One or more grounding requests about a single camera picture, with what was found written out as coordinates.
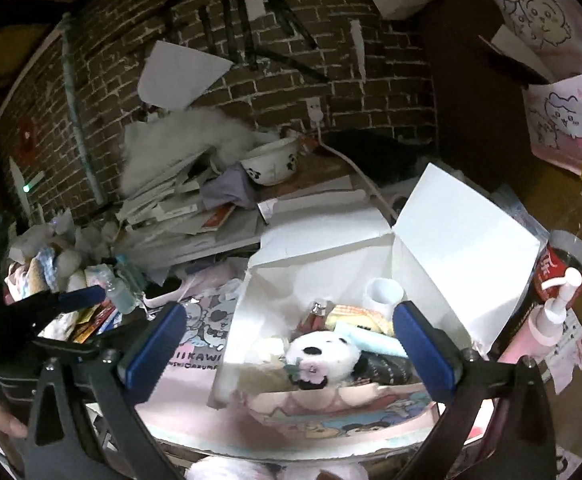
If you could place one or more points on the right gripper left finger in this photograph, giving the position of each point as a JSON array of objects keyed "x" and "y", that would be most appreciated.
[{"x": 144, "y": 361}]

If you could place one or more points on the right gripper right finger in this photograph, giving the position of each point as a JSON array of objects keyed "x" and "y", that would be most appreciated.
[{"x": 435, "y": 357}]

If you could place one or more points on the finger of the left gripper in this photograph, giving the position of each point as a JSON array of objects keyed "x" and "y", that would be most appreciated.
[{"x": 80, "y": 299}]

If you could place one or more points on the light blue cosmetic tube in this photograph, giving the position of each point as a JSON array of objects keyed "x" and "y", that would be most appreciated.
[{"x": 366, "y": 340}]

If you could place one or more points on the white cylinder cup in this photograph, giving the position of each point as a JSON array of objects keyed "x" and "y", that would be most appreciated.
[{"x": 382, "y": 295}]

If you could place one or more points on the panda plush toy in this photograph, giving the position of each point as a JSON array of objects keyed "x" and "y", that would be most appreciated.
[{"x": 321, "y": 359}]

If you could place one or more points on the white plush toy with cap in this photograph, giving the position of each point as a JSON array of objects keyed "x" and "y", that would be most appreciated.
[{"x": 53, "y": 257}]

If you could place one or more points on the clear liquid bottle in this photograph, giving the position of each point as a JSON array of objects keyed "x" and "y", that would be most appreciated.
[{"x": 117, "y": 291}]

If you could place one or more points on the pink desk mat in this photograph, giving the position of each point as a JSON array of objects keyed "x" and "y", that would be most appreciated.
[{"x": 177, "y": 414}]

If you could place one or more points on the teal bottle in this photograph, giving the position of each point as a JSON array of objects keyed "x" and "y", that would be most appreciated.
[{"x": 131, "y": 275}]

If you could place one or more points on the pink pump bottle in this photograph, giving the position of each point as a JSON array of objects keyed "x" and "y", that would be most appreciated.
[{"x": 543, "y": 328}]

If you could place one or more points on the stack of books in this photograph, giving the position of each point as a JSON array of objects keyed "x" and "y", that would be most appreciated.
[{"x": 166, "y": 218}]

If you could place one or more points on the pink cartoon cardboard box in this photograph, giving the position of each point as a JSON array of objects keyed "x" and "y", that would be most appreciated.
[{"x": 462, "y": 260}]

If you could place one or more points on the white fluffy fur piece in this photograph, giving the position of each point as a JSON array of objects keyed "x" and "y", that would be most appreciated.
[{"x": 150, "y": 148}]

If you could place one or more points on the coca cola bottle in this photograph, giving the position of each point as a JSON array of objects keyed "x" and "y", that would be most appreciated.
[{"x": 563, "y": 250}]

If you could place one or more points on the purple cloth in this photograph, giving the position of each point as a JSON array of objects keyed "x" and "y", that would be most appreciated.
[{"x": 232, "y": 187}]

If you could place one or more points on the panda ceramic bowl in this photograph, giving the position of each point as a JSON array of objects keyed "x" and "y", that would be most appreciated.
[{"x": 272, "y": 163}]

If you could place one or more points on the chiikawa paper bag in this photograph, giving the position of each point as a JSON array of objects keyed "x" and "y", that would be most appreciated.
[{"x": 545, "y": 36}]

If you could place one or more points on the white paper on wall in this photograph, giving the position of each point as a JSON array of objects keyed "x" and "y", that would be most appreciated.
[{"x": 174, "y": 76}]

